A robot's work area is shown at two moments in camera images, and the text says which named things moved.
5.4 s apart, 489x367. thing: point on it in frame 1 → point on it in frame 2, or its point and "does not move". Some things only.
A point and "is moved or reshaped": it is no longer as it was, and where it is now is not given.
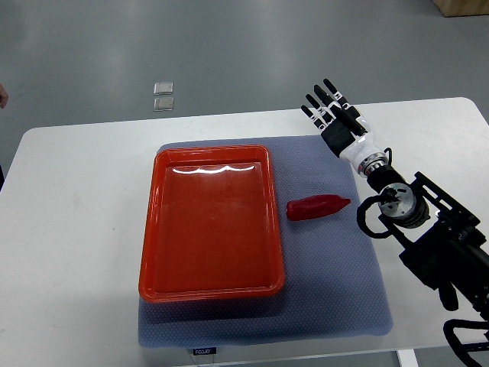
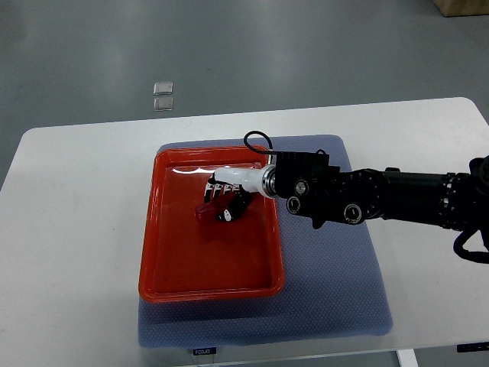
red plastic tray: (212, 228) does not move
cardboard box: (462, 8) does not move
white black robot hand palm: (354, 148) → (262, 180)
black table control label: (205, 351) does not move
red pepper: (315, 206) is moved or reshaped
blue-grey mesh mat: (331, 287) does not move
